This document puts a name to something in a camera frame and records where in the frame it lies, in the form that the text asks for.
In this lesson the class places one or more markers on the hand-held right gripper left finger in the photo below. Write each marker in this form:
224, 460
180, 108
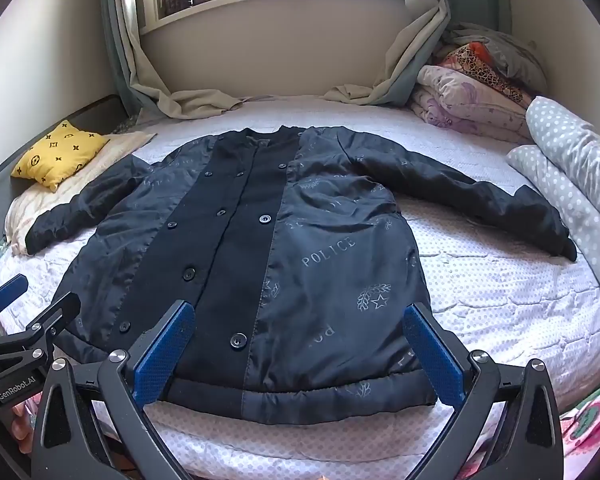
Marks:
165, 355

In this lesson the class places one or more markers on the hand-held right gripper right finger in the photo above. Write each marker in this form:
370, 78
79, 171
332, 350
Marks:
432, 355

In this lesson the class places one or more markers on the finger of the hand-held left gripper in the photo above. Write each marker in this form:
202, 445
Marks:
10, 290
55, 315

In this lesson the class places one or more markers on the dark printed jacket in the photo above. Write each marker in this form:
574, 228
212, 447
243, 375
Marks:
305, 240

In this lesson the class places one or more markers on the person's left hand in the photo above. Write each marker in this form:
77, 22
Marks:
21, 427

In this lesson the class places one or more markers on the white quilted mattress cover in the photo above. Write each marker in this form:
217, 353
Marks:
480, 285

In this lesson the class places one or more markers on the yellow patterned pillow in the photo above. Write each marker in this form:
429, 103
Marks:
60, 155

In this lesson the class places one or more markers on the pink floral bed sheet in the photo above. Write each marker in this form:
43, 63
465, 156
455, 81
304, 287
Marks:
587, 420

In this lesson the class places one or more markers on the cream blanket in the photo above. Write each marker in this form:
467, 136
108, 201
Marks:
125, 142

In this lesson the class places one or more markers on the dark headboard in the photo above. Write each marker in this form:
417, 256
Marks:
80, 115

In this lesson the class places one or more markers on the grey polka dot quilt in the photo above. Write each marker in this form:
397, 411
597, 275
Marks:
570, 150

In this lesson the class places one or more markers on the beige and green curtain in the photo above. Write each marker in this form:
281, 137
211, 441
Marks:
410, 45
145, 75

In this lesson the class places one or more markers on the purple floral quilt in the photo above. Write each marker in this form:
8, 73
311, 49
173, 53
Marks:
460, 100

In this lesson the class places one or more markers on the orange patterned blanket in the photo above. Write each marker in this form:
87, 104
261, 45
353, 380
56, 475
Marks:
475, 60

